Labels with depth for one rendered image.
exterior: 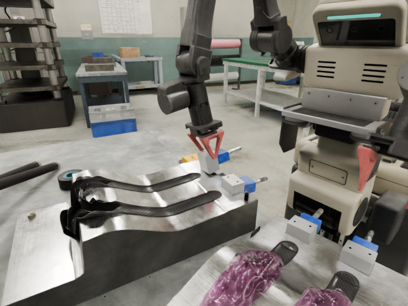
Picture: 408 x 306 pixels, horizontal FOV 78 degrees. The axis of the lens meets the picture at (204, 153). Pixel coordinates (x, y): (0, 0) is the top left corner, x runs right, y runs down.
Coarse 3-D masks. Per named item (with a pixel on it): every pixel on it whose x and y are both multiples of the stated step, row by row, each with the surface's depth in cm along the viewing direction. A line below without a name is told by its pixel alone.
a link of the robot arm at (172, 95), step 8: (200, 56) 58; (200, 64) 58; (208, 64) 59; (200, 72) 58; (208, 72) 60; (176, 80) 61; (184, 80) 60; (192, 80) 60; (200, 80) 60; (160, 88) 59; (168, 88) 58; (176, 88) 59; (184, 88) 61; (160, 96) 60; (168, 96) 58; (176, 96) 59; (184, 96) 60; (160, 104) 62; (168, 104) 59; (176, 104) 59; (184, 104) 61; (168, 112) 60
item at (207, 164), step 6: (204, 150) 73; (222, 150) 73; (234, 150) 74; (198, 156) 72; (204, 156) 68; (210, 156) 69; (222, 156) 71; (228, 156) 72; (204, 162) 70; (210, 162) 69; (216, 162) 70; (222, 162) 71; (204, 168) 71; (210, 168) 69; (216, 168) 70
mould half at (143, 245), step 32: (96, 192) 54; (128, 192) 58; (160, 192) 64; (192, 192) 63; (224, 192) 62; (32, 224) 56; (96, 224) 45; (128, 224) 46; (160, 224) 51; (192, 224) 53; (224, 224) 57; (32, 256) 48; (64, 256) 48; (96, 256) 44; (128, 256) 47; (160, 256) 51; (32, 288) 42; (64, 288) 43; (96, 288) 46
